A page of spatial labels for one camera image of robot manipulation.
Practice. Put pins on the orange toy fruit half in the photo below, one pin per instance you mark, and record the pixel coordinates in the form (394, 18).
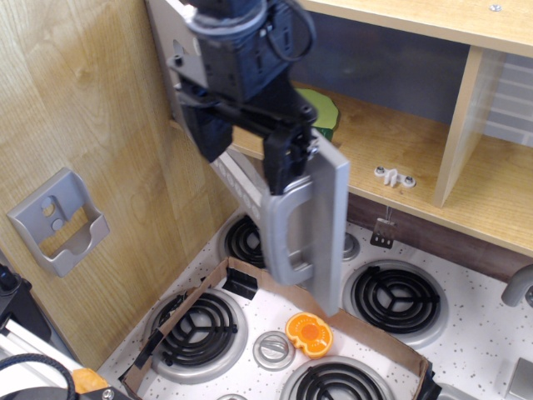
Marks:
(310, 334)

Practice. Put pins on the light green plate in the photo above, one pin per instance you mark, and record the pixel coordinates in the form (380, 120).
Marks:
(327, 112)

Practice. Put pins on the front left stove burner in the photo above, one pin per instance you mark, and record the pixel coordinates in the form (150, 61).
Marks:
(205, 343)

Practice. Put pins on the grey front stove knob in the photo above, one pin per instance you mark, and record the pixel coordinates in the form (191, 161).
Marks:
(273, 351)

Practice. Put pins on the front right stove burner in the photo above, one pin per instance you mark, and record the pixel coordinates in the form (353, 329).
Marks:
(336, 377)

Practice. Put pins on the brown cardboard barrier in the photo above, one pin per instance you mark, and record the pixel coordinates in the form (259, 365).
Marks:
(267, 306)

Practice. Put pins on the grey toy faucet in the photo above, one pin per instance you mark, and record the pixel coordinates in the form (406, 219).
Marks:
(519, 287)

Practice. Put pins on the orange toy carrot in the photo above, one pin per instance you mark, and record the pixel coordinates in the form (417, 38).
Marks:
(327, 133)

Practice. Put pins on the black device at left edge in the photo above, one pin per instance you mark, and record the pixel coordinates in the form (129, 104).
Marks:
(18, 304)

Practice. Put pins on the hanging toy spatula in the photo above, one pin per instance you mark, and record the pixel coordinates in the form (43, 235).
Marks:
(384, 231)

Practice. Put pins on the back left stove burner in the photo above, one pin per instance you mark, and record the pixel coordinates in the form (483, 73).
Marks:
(239, 238)

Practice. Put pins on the stove burner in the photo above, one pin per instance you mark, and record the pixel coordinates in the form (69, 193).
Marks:
(336, 377)
(205, 343)
(400, 299)
(239, 238)

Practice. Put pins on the grey back stove knob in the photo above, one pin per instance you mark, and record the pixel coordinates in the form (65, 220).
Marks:
(351, 247)

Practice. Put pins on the grey wall phone holder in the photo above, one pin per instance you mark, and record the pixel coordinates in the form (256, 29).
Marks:
(47, 210)

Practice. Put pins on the grey sink basin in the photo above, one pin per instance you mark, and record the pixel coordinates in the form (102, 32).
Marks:
(520, 386)

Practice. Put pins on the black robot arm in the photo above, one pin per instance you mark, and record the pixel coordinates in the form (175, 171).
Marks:
(249, 9)

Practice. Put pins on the back right stove burner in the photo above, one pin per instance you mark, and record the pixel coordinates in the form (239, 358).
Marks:
(400, 299)

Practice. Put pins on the grey toy microwave door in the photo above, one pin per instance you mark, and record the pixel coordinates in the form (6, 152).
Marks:
(302, 231)

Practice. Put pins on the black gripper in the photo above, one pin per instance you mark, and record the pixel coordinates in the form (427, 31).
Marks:
(240, 78)

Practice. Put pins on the white door latch clip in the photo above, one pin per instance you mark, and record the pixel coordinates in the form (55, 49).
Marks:
(392, 178)

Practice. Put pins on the grey stove knob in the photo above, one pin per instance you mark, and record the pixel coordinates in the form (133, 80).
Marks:
(273, 351)
(351, 247)

